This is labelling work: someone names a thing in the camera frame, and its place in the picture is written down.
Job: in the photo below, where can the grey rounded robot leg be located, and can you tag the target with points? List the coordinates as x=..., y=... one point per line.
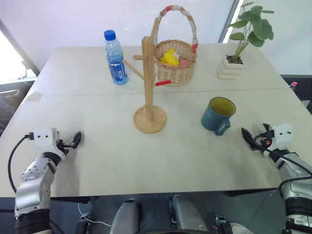
x=186, y=214
x=126, y=217

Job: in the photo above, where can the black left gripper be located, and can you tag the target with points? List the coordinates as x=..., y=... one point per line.
x=64, y=145

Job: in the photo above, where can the pink toy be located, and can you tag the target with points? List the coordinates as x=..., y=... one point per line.
x=184, y=62

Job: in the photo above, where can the blue mug with yellow inside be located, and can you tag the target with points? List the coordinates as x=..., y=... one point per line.
x=214, y=119

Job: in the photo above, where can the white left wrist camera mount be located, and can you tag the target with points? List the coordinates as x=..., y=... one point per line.
x=44, y=140

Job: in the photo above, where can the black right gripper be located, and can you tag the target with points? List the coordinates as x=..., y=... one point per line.
x=262, y=145

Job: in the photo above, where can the small pink-topped object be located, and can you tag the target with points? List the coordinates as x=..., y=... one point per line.
x=294, y=85

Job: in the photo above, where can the white stepped plant pot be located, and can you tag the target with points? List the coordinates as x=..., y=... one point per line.
x=230, y=70

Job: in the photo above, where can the green leafy plant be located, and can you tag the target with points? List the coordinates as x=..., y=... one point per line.
x=258, y=26

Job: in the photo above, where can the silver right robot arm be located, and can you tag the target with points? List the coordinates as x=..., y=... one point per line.
x=296, y=185

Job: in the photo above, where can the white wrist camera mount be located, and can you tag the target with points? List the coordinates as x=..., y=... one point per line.
x=44, y=140
x=281, y=135

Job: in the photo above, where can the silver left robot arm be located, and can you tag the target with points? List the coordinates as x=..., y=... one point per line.
x=31, y=185

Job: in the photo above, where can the blue-capped plastic water bottle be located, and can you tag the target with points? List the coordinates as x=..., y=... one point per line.
x=116, y=63

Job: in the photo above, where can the wooden mug tree stand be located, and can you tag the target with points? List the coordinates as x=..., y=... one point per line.
x=148, y=92

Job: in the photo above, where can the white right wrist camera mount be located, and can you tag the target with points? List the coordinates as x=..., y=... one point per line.
x=281, y=135

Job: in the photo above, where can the yellow toy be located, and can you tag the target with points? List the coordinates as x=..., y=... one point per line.
x=170, y=58

